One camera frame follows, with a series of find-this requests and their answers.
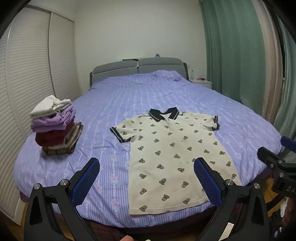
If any white louvered wardrobe door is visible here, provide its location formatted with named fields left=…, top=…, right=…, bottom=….
left=0, top=7, right=52, bottom=219
left=48, top=13, right=79, bottom=103

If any beige folded cloth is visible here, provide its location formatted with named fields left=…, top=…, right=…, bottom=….
left=49, top=125, right=80, bottom=150

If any white dotted folded garment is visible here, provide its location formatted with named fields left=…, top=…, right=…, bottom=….
left=30, top=95, right=72, bottom=117

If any white nightstand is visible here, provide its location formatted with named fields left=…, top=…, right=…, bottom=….
left=189, top=79, right=213, bottom=90

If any purple folded garment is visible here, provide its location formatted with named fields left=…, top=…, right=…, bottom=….
left=31, top=105, right=76, bottom=133

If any cream printed polo shirt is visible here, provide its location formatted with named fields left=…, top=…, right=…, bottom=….
left=110, top=108, right=242, bottom=215

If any grey padded headboard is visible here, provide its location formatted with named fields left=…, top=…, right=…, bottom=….
left=90, top=57, right=188, bottom=90

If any bed with purple floral sheet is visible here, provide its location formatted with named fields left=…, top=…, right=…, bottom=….
left=13, top=70, right=284, bottom=229

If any beige curtain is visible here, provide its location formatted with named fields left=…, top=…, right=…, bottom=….
left=252, top=0, right=284, bottom=122

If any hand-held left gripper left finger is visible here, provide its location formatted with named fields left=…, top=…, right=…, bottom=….
left=24, top=158, right=100, bottom=241

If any brown patterned folded cloth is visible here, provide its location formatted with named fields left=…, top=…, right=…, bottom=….
left=42, top=122, right=83, bottom=155

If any green curtain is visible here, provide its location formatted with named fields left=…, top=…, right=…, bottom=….
left=199, top=0, right=266, bottom=114
left=274, top=17, right=296, bottom=141

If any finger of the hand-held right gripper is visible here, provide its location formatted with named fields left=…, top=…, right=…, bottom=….
left=280, top=136, right=296, bottom=151
left=257, top=147, right=282, bottom=169

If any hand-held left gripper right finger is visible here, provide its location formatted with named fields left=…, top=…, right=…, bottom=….
left=193, top=157, right=270, bottom=241

